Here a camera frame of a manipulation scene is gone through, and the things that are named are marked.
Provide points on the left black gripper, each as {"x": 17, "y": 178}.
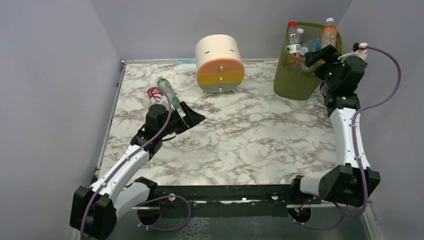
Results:
{"x": 180, "y": 119}

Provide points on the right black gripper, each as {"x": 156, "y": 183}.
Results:
{"x": 330, "y": 60}

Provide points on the orange label bottle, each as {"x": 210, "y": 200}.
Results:
{"x": 328, "y": 34}

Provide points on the red label Nongfu bottle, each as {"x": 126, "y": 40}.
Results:
{"x": 292, "y": 43}

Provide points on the small red label bottle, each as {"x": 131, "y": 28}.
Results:
{"x": 155, "y": 96}

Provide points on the green tea bottle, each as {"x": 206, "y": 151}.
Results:
{"x": 165, "y": 85}

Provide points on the blue label clear bottle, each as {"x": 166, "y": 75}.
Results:
{"x": 312, "y": 45}

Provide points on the dark green label bottle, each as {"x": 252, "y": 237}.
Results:
{"x": 299, "y": 32}

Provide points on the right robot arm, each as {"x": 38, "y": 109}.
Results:
{"x": 352, "y": 180}

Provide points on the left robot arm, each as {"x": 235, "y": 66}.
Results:
{"x": 126, "y": 165}

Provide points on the green plastic waste bin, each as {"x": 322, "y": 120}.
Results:
{"x": 293, "y": 79}

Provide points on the cream round drawer cabinet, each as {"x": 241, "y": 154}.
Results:
{"x": 219, "y": 66}

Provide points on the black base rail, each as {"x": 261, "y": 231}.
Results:
{"x": 219, "y": 201}

